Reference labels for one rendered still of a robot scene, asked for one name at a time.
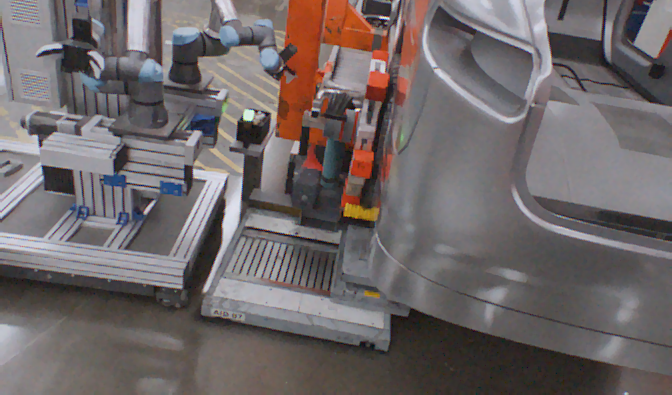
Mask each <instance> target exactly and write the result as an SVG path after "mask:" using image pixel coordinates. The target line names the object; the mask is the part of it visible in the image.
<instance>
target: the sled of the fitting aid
mask: <svg viewBox="0 0 672 395"><path fill-rule="evenodd" d="M347 230H348V227H345V226H342V230H341V235H340V240H339V246H338V252H337V258H336V264H335V270H334V272H335V276H334V282H333V288H332V294H331V299H330V301H331V302H336V303H340V304H345V305H350V306H355V307H361V308H366V309H371V310H376V311H381V312H386V313H391V314H396V315H402V316H407V317H408V313H409V310H410V307H408V306H406V305H404V304H402V303H400V302H398V301H396V300H394V299H392V298H390V297H389V296H387V295H386V294H384V293H383V292H381V291H380V290H379V289H378V288H377V287H372V286H367V285H361V284H356V283H351V282H346V281H341V280H340V277H341V270H342V263H343V257H344V250H345V243H346V237H347Z"/></svg>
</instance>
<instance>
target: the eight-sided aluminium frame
mask: <svg viewBox="0 0 672 395"><path fill-rule="evenodd" d="M385 66H386V63H385V62H384V61H378V60H373V59H371V61H370V64H369V71H370V70H371V71H377V72H382V73H385ZM368 102H369V100H368V99H365V98H364V102H363V103H362V108H361V112H362V113H361V118H360V122H359V125H358V130H357V135H356V137H357V139H356V144H354V150H355V149H358V150H359V149H360V144H361V139H362V138H363V139H368V140H367V144H363V151H368V152H370V151H371V147H372V142H373V140H374V136H375V131H376V121H377V115H378V110H379V104H380V102H379V101H375V103H374V108H373V114H372V120H371V124H366V123H365V118H366V113H367V107H368ZM354 150H353V153H354ZM351 162H352V160H351ZM351 162H350V168H351ZM350 168H349V173H348V174H349V176H348V180H347V184H346V189H345V194H347V195H352V196H357V197H359V196H360V194H361V189H362V186H364V182H365V179H366V178H361V177H355V176H351V175H350Z"/></svg>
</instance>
